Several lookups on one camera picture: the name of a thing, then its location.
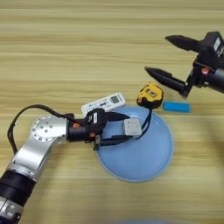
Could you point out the white remote control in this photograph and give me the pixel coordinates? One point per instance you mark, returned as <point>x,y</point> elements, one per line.
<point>109,101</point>

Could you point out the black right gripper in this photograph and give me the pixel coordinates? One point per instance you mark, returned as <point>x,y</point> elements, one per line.
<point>213,77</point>

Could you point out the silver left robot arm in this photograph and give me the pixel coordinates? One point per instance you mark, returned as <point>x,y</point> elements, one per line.
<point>38,145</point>

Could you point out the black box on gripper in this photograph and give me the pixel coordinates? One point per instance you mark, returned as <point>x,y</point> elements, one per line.
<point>94,118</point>
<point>214,43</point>

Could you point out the yellow black tape measure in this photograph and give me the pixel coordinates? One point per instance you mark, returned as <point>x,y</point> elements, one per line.
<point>150,94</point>

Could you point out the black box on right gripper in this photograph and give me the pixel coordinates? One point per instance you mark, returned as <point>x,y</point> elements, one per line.
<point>214,43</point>

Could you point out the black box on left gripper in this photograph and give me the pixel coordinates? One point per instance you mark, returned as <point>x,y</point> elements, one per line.
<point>94,118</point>

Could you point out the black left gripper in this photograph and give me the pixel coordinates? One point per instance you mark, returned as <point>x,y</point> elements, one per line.
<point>77,131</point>

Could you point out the small grey square box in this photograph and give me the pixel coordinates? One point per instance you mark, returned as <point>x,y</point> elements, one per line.
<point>132,127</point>

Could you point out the blue rectangular block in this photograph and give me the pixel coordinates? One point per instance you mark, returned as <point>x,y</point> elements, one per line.
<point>176,106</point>

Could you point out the round blue plate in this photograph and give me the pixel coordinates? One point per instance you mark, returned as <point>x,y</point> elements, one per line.
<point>137,160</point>

